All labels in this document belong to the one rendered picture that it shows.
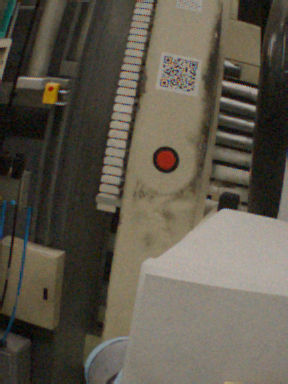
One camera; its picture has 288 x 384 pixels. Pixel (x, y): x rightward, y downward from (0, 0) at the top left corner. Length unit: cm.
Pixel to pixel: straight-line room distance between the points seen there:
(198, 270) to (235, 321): 4
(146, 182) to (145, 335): 149
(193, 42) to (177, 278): 148
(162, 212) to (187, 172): 8
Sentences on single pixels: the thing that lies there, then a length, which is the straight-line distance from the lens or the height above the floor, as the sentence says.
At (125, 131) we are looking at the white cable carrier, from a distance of 214.
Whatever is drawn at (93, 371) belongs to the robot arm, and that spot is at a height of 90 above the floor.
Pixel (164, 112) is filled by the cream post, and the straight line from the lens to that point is 210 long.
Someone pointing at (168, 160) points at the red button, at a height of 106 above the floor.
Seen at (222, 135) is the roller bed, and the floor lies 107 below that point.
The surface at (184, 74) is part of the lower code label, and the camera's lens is 209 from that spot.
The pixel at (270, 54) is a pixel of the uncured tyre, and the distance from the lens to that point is 191.
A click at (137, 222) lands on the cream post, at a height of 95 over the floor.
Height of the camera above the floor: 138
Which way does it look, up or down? 10 degrees down
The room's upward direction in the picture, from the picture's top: 9 degrees clockwise
